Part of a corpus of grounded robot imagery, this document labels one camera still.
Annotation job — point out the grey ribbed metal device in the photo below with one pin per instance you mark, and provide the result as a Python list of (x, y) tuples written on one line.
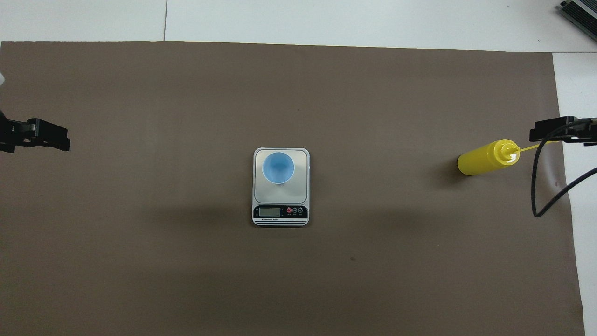
[(580, 16)]

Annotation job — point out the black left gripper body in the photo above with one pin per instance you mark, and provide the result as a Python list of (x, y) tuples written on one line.
[(11, 133)]

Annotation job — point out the light blue plastic cup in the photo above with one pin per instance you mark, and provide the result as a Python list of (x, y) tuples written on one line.
[(278, 169)]

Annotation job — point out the yellow squeeze bottle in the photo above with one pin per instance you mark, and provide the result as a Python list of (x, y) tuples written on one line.
[(480, 161)]

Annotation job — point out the brown paper table mat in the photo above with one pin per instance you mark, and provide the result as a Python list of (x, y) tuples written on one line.
[(373, 261)]

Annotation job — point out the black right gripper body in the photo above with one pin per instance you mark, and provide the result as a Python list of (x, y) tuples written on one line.
[(586, 130)]

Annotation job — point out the silver digital kitchen scale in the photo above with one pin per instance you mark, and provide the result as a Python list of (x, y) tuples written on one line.
[(291, 198)]

